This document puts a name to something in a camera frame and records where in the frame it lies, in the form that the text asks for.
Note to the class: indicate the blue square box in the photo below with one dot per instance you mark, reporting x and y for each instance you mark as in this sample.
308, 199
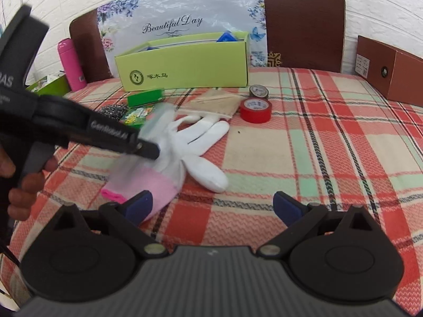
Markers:
227, 36

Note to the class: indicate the plaid bed sheet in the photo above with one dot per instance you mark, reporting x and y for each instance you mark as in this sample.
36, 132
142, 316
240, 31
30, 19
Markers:
332, 139

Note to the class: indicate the brown wooden headboard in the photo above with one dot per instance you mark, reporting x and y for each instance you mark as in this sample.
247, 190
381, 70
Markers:
301, 34

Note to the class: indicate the green patterned small box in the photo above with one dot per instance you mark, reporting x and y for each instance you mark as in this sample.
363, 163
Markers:
136, 117

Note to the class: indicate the steel wool scrubber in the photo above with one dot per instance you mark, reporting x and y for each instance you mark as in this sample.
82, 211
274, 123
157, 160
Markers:
115, 112

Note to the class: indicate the beige paper bag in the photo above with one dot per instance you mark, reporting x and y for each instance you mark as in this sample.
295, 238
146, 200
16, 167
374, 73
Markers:
219, 103

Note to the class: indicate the dark tape roll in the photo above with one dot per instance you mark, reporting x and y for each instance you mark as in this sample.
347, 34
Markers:
259, 91

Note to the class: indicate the person left hand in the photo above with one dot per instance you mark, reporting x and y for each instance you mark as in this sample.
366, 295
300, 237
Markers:
22, 199

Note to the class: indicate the plain green small box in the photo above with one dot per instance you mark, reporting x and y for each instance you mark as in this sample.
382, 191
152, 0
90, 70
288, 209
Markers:
145, 98

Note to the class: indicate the brown cardboard box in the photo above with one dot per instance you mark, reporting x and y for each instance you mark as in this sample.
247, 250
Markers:
393, 72

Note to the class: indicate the floral plastic bag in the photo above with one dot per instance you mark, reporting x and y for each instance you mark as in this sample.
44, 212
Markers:
125, 24

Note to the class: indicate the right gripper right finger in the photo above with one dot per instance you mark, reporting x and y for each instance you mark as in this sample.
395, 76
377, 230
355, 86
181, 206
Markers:
300, 221

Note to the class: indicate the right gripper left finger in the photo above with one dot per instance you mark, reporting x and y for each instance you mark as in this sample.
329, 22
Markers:
123, 222

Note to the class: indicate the light green cardboard box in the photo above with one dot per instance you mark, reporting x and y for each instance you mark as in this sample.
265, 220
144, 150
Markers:
191, 61

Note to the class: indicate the pink thermos bottle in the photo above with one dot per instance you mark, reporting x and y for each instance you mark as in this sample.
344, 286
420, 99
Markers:
71, 64

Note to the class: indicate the red tape roll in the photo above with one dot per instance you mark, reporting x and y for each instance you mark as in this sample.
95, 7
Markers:
256, 110

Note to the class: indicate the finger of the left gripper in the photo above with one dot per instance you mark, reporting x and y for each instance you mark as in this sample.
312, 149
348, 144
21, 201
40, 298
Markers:
148, 150

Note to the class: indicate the dark green tray box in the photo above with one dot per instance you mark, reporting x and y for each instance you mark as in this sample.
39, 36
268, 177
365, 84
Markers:
56, 85

